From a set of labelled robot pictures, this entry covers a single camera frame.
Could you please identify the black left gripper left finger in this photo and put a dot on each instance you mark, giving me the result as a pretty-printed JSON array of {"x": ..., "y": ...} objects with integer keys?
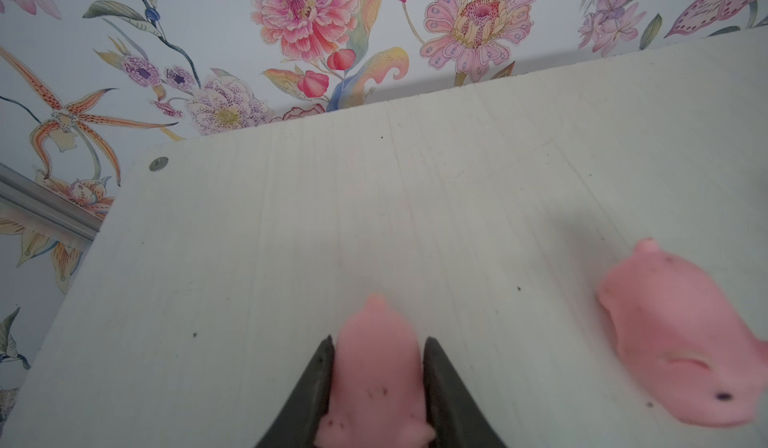
[{"x": 297, "y": 422}]

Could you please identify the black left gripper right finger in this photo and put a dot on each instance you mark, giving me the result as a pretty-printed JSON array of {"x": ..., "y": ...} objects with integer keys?
[{"x": 451, "y": 410}]

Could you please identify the pink pig toy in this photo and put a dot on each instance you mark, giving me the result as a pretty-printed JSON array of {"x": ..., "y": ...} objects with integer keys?
[
  {"x": 377, "y": 397},
  {"x": 682, "y": 340}
]

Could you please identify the white two-tier shelf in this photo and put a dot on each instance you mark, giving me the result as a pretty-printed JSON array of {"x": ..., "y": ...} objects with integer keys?
[{"x": 487, "y": 215}]

